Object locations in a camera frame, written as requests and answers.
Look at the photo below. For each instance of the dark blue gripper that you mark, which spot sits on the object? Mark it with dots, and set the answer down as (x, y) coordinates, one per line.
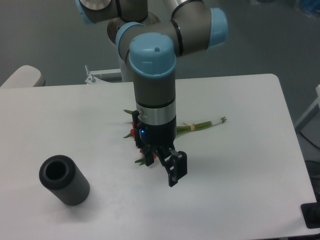
(163, 135)

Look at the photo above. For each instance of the red tulip bouquet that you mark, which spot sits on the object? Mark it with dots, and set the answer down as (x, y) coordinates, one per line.
(186, 128)

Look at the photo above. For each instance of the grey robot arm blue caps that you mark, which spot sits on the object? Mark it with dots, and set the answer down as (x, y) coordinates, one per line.
(150, 54)

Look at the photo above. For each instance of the dark grey ribbed vase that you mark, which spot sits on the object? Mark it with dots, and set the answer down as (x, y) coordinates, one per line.
(62, 177)

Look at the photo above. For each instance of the white chair back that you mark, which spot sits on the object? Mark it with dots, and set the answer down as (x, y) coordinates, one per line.
(24, 77)

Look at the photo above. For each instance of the white furniture at right edge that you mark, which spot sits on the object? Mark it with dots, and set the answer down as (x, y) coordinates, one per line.
(312, 110)

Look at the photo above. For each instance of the white metal mounting frame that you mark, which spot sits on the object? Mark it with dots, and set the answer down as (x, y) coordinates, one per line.
(102, 76)

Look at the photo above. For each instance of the black table cable grommet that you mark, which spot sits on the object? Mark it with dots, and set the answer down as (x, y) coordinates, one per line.
(311, 215)

